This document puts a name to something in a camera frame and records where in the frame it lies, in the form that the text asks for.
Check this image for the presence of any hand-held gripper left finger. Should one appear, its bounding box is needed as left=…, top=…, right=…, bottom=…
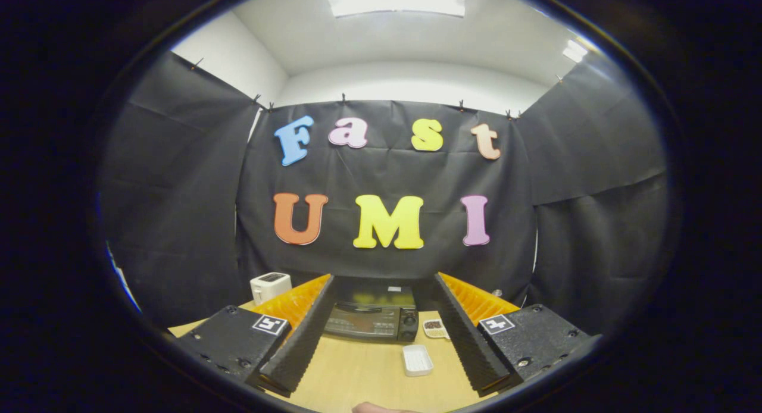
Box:
left=173, top=274, right=339, bottom=398

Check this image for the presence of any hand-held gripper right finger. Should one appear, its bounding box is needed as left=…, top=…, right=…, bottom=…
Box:
left=430, top=272, right=602, bottom=397

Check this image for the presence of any black toaster oven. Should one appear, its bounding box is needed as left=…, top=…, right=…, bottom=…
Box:
left=323, top=277, right=419, bottom=344

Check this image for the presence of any white toaster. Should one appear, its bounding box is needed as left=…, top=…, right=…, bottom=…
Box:
left=249, top=272, right=292, bottom=306

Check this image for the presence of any white divided dish with grains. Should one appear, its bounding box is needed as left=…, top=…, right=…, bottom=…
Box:
left=422, top=318, right=451, bottom=340

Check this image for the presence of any white rectangular plastic tray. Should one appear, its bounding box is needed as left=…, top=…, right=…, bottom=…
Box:
left=402, top=344, right=435, bottom=377

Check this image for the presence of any black backdrop cloth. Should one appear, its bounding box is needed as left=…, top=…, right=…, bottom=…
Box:
left=98, top=50, right=670, bottom=336

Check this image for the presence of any small ceiling light panel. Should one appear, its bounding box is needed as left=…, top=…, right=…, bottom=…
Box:
left=563, top=39, right=589, bottom=64

